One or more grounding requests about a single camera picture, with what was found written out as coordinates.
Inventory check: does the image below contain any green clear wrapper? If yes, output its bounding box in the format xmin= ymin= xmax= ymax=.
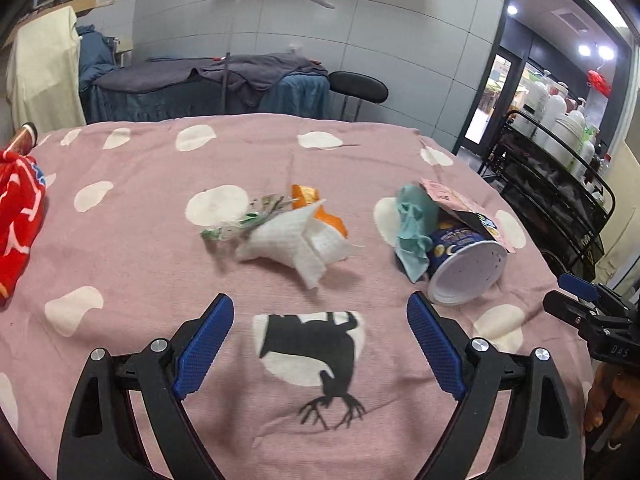
xmin=201 ymin=194 xmax=296 ymax=244

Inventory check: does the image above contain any red patterned cloth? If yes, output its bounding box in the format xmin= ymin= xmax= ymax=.
xmin=0 ymin=149 xmax=49 ymax=307

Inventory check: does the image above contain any blue cloth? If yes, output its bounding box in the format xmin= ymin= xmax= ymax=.
xmin=77 ymin=24 xmax=121 ymax=92

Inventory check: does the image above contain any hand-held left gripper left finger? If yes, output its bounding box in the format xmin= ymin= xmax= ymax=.
xmin=57 ymin=292 xmax=236 ymax=480

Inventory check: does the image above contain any black round stool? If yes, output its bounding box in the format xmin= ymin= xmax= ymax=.
xmin=327 ymin=71 xmax=390 ymax=124

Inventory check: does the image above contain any blue white paper cup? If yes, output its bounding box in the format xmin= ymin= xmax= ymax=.
xmin=427 ymin=215 xmax=509 ymax=307

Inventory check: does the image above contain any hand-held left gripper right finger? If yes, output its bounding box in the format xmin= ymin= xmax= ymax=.
xmin=406 ymin=290 xmax=586 ymax=480

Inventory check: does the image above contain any grey blanket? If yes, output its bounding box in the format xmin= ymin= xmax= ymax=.
xmin=187 ymin=52 xmax=326 ymax=107

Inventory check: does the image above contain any black wire rolling cart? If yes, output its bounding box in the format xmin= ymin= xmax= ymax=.
xmin=482 ymin=110 xmax=617 ymax=282

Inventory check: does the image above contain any pink polka dot blanket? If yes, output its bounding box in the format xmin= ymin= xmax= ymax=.
xmin=0 ymin=112 xmax=601 ymax=480

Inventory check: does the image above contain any red hanging decoration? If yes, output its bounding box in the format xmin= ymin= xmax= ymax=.
xmin=587 ymin=69 xmax=614 ymax=96

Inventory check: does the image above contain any ceiling vent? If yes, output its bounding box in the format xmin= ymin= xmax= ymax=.
xmin=552 ymin=10 xmax=594 ymax=34

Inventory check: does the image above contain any pink snack packet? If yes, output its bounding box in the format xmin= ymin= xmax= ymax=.
xmin=419 ymin=177 xmax=517 ymax=254

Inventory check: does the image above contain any orange wrapper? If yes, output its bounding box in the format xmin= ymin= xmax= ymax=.
xmin=291 ymin=184 xmax=349 ymax=239

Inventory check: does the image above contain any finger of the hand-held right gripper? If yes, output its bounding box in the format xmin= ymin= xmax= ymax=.
xmin=559 ymin=272 xmax=637 ymax=312
xmin=542 ymin=290 xmax=601 ymax=332

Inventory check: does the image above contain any blue covered massage bed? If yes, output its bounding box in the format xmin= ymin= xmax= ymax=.
xmin=80 ymin=52 xmax=331 ymax=124

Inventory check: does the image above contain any teal face mask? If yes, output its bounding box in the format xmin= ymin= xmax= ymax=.
xmin=394 ymin=182 xmax=441 ymax=284

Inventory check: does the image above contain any cream hanging cloth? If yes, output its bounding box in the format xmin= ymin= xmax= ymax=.
xmin=6 ymin=7 xmax=87 ymax=134

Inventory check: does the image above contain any person's right hand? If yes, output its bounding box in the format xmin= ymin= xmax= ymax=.
xmin=582 ymin=360 xmax=640 ymax=434

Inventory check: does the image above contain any white paper towel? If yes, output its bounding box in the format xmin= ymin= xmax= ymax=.
xmin=235 ymin=200 xmax=354 ymax=291

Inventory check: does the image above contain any row of toiletry bottles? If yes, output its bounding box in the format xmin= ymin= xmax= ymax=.
xmin=515 ymin=72 xmax=614 ymax=187

